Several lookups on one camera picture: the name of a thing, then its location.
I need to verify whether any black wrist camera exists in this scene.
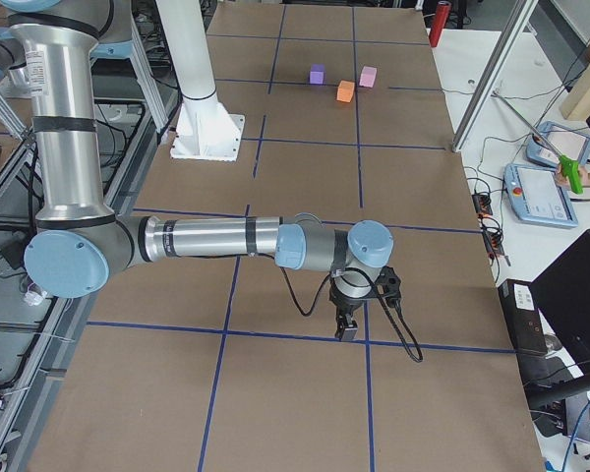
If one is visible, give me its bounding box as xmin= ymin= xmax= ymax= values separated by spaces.
xmin=376 ymin=265 xmax=401 ymax=310

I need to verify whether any black power strip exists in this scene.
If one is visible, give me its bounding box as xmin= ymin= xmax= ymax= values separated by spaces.
xmin=472 ymin=193 xmax=493 ymax=217

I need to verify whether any near teach pendant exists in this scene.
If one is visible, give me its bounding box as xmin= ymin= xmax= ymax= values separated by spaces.
xmin=503 ymin=163 xmax=578 ymax=229

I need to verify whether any pink foam block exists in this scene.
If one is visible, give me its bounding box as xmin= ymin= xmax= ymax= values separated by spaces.
xmin=359 ymin=66 xmax=378 ymax=89

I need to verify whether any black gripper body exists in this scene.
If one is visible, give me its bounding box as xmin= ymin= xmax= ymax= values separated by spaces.
xmin=329 ymin=279 xmax=370 ymax=320

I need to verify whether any far teach pendant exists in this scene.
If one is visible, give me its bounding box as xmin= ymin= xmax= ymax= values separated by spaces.
xmin=526 ymin=121 xmax=590 ymax=168

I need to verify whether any black computer box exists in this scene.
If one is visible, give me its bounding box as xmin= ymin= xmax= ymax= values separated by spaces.
xmin=498 ymin=279 xmax=548 ymax=356

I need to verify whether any person hand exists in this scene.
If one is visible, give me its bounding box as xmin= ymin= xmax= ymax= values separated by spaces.
xmin=555 ymin=166 xmax=586 ymax=190

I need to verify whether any teach pendant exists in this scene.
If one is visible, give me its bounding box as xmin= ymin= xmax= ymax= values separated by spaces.
xmin=503 ymin=163 xmax=578 ymax=229
xmin=526 ymin=121 xmax=590 ymax=168

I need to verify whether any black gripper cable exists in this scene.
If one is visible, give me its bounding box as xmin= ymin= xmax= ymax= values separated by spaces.
xmin=280 ymin=267 xmax=425 ymax=364

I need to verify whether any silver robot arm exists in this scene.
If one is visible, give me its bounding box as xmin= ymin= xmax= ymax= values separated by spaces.
xmin=6 ymin=1 xmax=399 ymax=341

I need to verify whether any green handled reacher grabber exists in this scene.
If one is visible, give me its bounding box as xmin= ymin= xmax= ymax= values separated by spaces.
xmin=492 ymin=91 xmax=583 ymax=195

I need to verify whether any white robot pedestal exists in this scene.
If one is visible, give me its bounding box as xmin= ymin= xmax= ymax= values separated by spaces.
xmin=156 ymin=0 xmax=245 ymax=161

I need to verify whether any purple foam block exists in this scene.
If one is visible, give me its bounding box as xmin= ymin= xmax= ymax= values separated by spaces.
xmin=309 ymin=64 xmax=325 ymax=85

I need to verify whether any black monitor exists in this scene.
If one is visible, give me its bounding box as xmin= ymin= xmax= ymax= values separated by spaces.
xmin=527 ymin=228 xmax=590 ymax=412

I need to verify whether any red cylinder tube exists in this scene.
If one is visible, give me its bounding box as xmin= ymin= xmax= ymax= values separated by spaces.
xmin=429 ymin=1 xmax=451 ymax=48

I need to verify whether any orange foam block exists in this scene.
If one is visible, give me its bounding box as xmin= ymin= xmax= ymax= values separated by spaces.
xmin=336 ymin=80 xmax=355 ymax=103

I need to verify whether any aluminium frame post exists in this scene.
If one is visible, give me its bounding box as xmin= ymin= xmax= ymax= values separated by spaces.
xmin=451 ymin=0 xmax=539 ymax=152

